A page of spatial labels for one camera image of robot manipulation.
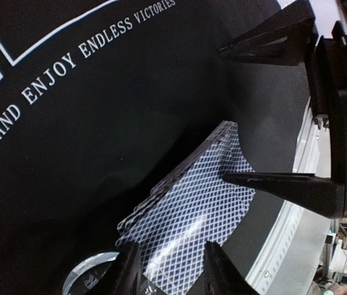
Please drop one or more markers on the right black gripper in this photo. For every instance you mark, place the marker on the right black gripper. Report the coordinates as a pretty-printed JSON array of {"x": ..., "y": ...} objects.
[{"x": 289, "y": 38}]

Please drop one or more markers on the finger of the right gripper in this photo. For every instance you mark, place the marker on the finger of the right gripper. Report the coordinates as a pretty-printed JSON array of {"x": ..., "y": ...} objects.
[{"x": 284, "y": 190}]

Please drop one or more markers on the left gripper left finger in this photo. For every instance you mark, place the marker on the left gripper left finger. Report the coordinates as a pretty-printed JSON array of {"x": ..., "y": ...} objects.
[{"x": 124, "y": 275}]

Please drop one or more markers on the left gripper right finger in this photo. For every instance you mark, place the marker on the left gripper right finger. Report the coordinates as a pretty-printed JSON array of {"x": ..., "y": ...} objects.
[{"x": 221, "y": 277}]

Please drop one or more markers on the clear dealer button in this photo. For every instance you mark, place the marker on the clear dealer button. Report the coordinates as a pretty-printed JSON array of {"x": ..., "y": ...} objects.
[{"x": 88, "y": 273}]

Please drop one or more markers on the blue playing card deck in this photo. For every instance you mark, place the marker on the blue playing card deck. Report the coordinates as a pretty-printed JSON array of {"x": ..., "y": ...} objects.
[{"x": 189, "y": 207}]

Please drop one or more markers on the black poker table mat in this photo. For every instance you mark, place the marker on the black poker table mat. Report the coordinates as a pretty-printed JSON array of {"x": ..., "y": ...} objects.
[{"x": 99, "y": 101}]

